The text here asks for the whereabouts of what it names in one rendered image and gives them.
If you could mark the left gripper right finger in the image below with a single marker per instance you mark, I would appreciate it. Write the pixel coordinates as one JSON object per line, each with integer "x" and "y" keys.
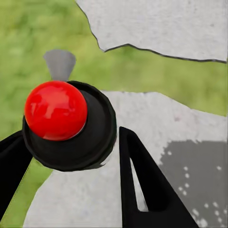
{"x": 166, "y": 210}

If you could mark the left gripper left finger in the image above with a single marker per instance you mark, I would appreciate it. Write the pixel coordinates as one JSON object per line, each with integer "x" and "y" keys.
{"x": 14, "y": 161}

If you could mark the insectifuge atomizer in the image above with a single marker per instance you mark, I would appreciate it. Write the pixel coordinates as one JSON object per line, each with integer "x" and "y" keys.
{"x": 68, "y": 125}

